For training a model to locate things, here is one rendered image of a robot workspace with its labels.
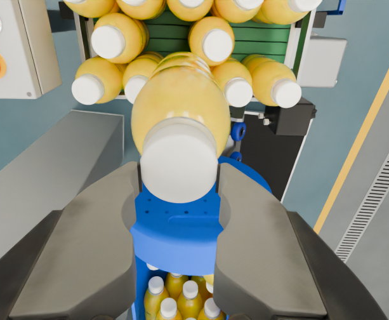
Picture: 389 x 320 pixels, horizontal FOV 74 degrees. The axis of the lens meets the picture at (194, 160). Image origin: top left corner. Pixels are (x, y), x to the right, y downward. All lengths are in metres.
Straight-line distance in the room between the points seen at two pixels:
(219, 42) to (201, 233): 0.26
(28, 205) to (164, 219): 0.58
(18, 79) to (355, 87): 1.70
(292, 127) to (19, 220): 0.74
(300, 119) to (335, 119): 1.29
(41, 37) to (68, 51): 1.11
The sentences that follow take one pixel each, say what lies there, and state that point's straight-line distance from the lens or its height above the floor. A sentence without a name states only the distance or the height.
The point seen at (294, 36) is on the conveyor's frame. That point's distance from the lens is 0.63.
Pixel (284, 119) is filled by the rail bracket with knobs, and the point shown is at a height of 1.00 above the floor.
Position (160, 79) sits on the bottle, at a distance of 0.17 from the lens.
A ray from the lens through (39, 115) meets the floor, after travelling 1.77.
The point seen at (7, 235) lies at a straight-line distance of 0.83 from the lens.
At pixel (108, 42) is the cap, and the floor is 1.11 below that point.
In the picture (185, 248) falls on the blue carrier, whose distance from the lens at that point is 0.38.
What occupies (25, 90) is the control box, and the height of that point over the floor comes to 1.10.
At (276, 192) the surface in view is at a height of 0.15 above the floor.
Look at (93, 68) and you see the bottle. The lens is 0.44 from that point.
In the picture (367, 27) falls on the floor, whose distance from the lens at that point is 1.79.
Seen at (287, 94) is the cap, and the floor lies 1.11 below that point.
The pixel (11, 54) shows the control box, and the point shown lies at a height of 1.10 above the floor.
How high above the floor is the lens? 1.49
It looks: 61 degrees down
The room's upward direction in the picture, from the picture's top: 174 degrees clockwise
